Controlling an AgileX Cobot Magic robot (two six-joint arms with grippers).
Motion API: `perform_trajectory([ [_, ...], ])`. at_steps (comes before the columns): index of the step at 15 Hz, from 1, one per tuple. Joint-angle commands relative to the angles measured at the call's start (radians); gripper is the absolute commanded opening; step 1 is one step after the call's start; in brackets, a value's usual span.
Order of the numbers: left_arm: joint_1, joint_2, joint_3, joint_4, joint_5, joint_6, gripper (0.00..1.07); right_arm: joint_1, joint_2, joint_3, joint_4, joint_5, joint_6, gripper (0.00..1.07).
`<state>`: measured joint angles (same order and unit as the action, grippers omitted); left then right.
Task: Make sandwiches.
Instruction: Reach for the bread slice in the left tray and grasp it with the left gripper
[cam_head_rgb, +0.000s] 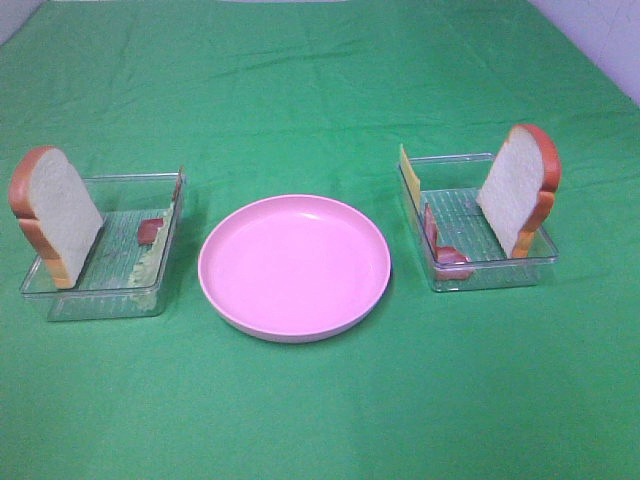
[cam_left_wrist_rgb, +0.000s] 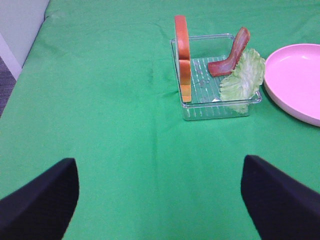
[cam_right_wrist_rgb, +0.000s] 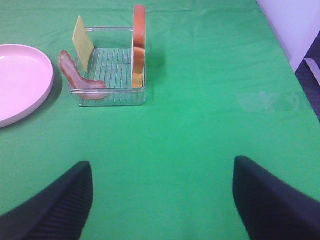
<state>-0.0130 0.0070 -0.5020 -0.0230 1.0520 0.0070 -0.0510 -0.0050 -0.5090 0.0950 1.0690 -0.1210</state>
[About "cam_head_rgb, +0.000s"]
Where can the yellow toy cheese slice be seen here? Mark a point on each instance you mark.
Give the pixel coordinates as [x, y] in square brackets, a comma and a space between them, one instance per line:
[412, 182]

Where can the toy bacon strip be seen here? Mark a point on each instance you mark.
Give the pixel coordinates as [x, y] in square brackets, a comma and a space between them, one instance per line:
[448, 259]
[149, 228]

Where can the toy lettuce leaf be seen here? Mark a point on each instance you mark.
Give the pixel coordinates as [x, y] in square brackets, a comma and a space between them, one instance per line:
[146, 269]

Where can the toy bread slice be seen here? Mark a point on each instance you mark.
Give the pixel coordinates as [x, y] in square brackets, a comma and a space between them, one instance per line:
[55, 212]
[519, 191]

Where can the pink round plate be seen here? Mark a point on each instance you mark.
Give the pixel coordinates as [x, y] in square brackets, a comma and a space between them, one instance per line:
[294, 268]

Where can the right clear plastic container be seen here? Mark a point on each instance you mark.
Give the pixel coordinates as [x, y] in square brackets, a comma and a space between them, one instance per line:
[450, 184]

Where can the clear plastic container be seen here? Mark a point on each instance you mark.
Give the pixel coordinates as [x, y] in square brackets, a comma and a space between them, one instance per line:
[101, 291]
[450, 184]

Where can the green tablecloth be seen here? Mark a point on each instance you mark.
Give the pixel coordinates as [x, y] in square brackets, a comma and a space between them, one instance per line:
[254, 100]

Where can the left clear plastic container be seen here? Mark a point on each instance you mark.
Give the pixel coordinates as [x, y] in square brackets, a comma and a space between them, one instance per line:
[101, 291]

